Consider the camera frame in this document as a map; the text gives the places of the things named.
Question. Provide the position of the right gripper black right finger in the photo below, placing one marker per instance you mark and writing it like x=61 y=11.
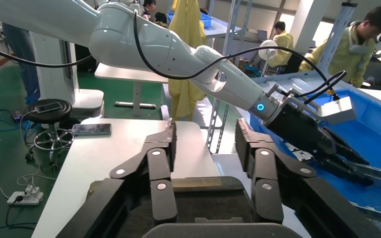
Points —
x=266 y=197

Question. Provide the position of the white power strip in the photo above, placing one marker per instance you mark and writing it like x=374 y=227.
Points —
x=23 y=198

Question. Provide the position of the white desk with metal leg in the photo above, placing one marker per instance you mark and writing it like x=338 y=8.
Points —
x=128 y=74

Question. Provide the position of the small blue bag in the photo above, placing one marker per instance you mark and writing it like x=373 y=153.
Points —
x=252 y=69

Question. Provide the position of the brown cardboard box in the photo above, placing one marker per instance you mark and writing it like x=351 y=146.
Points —
x=243 y=62

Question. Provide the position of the dark smartphone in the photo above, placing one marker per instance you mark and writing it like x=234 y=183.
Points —
x=92 y=129

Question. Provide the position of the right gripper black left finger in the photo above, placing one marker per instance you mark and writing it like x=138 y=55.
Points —
x=159 y=197

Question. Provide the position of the tilted grey metal part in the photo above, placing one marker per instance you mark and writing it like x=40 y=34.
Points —
x=378 y=210

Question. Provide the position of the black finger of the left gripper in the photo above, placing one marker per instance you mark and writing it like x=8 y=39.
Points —
x=345 y=169
x=348 y=151

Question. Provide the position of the round black stool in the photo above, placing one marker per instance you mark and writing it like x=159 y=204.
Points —
x=49 y=116

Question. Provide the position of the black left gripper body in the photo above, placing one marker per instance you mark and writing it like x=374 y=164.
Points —
x=299 y=131

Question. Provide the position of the black-haired person head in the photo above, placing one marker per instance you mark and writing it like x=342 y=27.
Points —
x=149 y=4

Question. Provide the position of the white robot column body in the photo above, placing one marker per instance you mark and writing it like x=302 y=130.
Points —
x=54 y=75

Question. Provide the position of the black power bank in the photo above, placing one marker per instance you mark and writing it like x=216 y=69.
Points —
x=18 y=114

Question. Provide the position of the black foam-lined container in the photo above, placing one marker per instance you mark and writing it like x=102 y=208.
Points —
x=210 y=203

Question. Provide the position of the hanging yellow gown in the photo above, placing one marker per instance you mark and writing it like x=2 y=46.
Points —
x=187 y=33

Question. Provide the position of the small laptop screen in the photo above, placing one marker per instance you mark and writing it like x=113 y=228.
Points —
x=262 y=35

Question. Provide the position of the seated person in yellow gown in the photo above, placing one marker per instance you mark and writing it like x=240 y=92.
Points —
x=284 y=42

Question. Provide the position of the white workbench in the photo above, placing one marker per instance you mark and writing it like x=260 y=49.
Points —
x=216 y=31

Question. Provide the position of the white standing fan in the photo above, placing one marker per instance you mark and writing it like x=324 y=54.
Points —
x=268 y=49

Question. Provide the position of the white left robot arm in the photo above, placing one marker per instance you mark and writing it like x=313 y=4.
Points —
x=128 y=39

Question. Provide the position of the person in blue jeans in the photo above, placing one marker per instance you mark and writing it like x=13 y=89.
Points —
x=21 y=59

